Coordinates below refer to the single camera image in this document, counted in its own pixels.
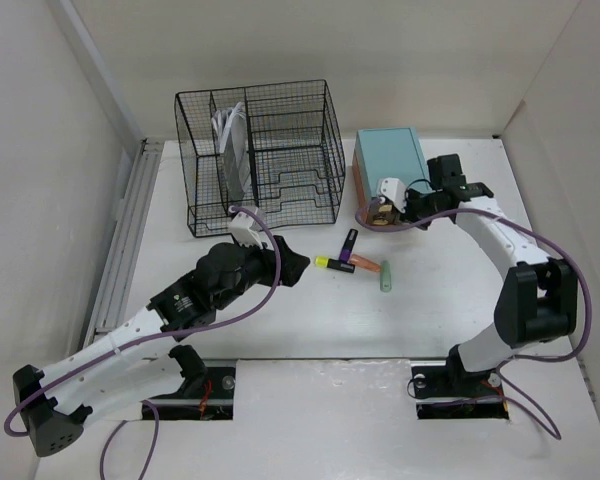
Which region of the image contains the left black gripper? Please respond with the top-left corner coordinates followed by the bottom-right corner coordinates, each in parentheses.
top-left (213, 234), bottom-right (307, 311)

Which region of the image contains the orange highlighter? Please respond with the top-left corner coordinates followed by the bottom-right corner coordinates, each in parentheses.
top-left (349, 254), bottom-right (382, 273)

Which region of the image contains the green highlighter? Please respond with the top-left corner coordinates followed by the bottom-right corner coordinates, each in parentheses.
top-left (380, 260), bottom-right (392, 293)

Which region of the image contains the grey booklet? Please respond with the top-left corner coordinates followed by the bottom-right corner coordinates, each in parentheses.
top-left (211, 101), bottom-right (251, 208)

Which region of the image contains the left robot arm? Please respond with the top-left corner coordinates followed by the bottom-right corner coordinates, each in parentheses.
top-left (13, 236), bottom-right (310, 458)

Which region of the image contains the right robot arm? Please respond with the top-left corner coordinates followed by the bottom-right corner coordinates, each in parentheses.
top-left (405, 154), bottom-right (578, 396)

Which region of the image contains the yellow highlighter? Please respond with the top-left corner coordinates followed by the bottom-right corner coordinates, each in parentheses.
top-left (314, 256), bottom-right (356, 274)

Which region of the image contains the purple highlighter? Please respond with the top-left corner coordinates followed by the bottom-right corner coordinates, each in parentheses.
top-left (338, 229), bottom-right (358, 263)

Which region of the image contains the teal drawer box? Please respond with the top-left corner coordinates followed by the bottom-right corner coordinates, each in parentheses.
top-left (352, 127), bottom-right (430, 230)

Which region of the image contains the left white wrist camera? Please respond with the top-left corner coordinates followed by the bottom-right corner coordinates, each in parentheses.
top-left (228, 206), bottom-right (263, 249)

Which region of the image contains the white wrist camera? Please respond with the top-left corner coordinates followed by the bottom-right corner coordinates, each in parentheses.
top-left (376, 177), bottom-right (407, 214)
top-left (228, 206), bottom-right (263, 249)

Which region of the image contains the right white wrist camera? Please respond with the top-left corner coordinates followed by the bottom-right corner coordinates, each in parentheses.
top-left (376, 177), bottom-right (407, 214)

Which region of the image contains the black wire mesh organizer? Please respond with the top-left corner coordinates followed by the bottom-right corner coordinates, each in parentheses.
top-left (174, 79), bottom-right (346, 238)

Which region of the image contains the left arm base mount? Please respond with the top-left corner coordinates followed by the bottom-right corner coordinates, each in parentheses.
top-left (148, 345), bottom-right (237, 421)

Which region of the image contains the aluminium rail frame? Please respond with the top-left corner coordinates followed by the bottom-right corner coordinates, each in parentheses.
top-left (78, 139), bottom-right (164, 348)

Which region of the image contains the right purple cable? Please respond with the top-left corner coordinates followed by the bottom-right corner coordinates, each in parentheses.
top-left (354, 202), bottom-right (594, 441)

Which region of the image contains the purple cable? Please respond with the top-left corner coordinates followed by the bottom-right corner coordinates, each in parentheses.
top-left (354, 202), bottom-right (594, 441)
top-left (3, 204), bottom-right (284, 479)

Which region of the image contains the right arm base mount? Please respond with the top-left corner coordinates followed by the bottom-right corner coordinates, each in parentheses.
top-left (408, 360), bottom-right (509, 420)

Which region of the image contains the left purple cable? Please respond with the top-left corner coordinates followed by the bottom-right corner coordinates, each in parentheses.
top-left (3, 204), bottom-right (284, 479)

